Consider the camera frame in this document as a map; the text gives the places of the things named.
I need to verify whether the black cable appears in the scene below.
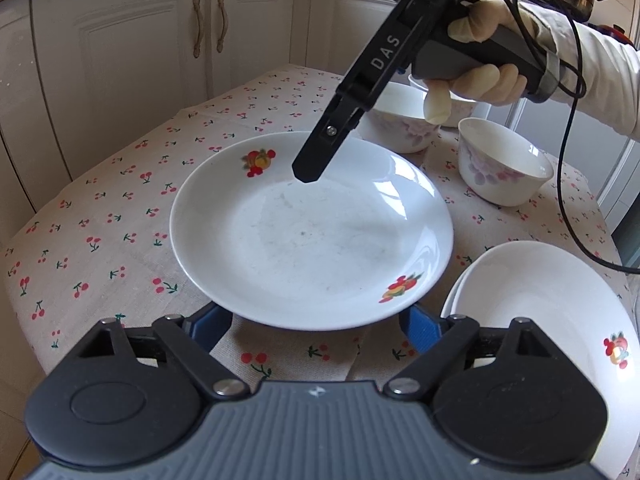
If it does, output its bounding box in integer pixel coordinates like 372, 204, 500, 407
492, 0, 640, 275

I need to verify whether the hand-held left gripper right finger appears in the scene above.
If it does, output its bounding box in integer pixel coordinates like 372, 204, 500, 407
384, 305, 543, 402

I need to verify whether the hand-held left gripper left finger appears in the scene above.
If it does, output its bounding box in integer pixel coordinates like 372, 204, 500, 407
75, 302, 251, 401

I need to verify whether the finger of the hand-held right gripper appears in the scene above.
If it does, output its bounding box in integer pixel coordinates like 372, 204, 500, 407
292, 91, 366, 185
349, 102, 377, 137

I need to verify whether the person's right forearm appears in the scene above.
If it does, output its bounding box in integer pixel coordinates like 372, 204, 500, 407
515, 0, 640, 138

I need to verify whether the person's right hand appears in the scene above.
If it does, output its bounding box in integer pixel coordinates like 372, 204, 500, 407
422, 0, 531, 125

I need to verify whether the white floral bowl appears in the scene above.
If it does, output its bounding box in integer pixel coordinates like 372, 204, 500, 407
407, 72, 479, 129
457, 117, 554, 207
359, 81, 442, 154

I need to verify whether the cherry print tablecloth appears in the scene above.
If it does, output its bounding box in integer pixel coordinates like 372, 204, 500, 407
2, 62, 636, 386

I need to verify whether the bronze cabinet door handle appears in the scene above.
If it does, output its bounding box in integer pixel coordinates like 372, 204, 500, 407
192, 0, 206, 59
215, 0, 230, 54

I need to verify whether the stained white fruit-print plate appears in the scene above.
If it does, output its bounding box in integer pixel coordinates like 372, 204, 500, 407
440, 260, 481, 319

